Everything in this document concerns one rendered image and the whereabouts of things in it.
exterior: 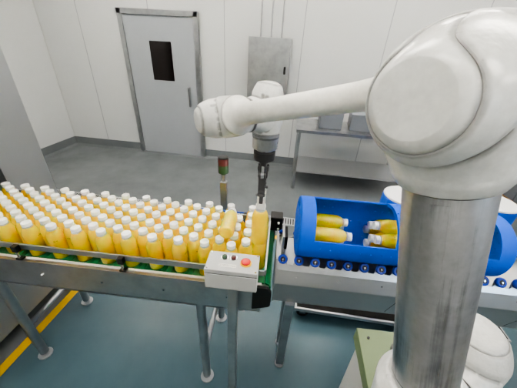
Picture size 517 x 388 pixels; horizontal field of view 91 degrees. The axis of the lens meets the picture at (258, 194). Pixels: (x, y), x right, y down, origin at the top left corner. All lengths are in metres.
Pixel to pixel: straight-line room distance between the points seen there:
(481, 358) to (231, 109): 0.75
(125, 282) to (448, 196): 1.30
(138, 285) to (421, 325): 1.17
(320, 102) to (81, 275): 1.30
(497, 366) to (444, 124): 0.58
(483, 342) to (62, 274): 1.55
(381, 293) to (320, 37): 3.62
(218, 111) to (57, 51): 5.25
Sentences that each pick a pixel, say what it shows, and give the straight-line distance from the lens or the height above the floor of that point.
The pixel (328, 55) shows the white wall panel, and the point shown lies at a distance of 4.33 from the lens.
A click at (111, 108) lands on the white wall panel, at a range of 5.47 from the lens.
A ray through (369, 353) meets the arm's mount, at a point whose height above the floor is 1.05.
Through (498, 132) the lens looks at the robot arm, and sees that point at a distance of 0.29.
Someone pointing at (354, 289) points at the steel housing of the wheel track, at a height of 0.85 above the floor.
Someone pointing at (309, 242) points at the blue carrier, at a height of 1.11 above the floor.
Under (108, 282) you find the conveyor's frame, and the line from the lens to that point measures 1.46.
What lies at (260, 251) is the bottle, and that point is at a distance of 1.17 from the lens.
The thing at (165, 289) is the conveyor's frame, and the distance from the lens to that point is 1.34.
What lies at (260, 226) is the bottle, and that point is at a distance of 1.00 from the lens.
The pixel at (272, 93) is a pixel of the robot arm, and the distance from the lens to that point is 0.79.
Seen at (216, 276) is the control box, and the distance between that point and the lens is 1.01.
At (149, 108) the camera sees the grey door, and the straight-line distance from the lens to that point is 5.02.
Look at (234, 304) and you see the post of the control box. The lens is 1.16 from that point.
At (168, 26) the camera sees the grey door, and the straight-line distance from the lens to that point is 4.69.
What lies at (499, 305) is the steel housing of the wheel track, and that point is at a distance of 1.67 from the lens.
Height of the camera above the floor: 1.81
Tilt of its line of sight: 30 degrees down
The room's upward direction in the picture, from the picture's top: 3 degrees clockwise
